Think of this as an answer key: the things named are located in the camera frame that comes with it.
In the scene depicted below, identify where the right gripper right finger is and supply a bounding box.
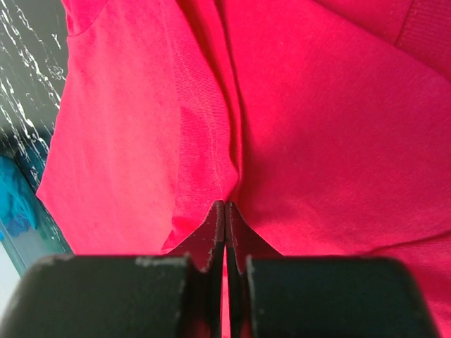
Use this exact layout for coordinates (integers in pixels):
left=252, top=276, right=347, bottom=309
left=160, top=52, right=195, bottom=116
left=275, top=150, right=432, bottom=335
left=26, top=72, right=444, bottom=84
left=225, top=203, right=439, bottom=337

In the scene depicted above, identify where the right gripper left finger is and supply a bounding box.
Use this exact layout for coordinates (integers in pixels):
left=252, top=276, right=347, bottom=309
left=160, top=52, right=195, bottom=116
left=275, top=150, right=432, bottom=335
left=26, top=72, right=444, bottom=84
left=1, top=201, right=226, bottom=337

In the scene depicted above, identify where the red t shirt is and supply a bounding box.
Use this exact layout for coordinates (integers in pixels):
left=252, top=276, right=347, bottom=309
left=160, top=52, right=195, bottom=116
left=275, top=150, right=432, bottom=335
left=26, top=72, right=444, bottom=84
left=37, top=1, right=450, bottom=337

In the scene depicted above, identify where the clear teal plastic bin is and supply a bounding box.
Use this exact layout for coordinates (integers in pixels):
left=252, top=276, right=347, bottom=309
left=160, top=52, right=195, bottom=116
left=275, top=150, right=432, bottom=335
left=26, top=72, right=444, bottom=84
left=1, top=201, right=72, bottom=276

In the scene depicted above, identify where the blue crumpled t shirt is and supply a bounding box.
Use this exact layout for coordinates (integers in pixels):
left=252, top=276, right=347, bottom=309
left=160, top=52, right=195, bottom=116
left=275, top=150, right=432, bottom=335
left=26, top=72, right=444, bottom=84
left=1, top=156, right=39, bottom=237

